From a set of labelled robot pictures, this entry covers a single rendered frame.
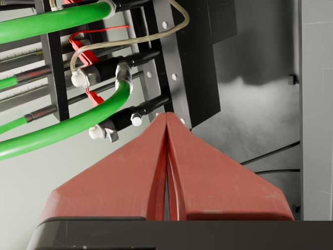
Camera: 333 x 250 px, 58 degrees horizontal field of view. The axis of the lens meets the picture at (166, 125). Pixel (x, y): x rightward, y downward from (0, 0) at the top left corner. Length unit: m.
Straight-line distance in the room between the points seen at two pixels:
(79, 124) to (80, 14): 0.09
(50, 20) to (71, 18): 0.02
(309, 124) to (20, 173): 0.58
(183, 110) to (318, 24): 0.24
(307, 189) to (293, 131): 0.15
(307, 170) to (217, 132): 0.29
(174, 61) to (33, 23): 0.28
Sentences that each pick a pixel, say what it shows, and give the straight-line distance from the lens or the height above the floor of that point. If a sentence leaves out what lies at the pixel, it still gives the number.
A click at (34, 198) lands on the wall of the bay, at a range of 0.76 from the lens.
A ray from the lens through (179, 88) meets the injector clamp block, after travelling 0.49.
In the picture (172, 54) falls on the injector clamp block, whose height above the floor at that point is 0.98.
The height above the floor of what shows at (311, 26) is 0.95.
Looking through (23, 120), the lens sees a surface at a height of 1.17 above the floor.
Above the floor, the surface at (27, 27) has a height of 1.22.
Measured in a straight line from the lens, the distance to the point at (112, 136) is 0.41.
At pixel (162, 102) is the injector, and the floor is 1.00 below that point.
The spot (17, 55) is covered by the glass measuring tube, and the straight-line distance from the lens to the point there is 0.68.
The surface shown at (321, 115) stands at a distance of 0.41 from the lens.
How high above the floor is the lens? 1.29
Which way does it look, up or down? 35 degrees down
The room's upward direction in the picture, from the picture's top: 119 degrees counter-clockwise
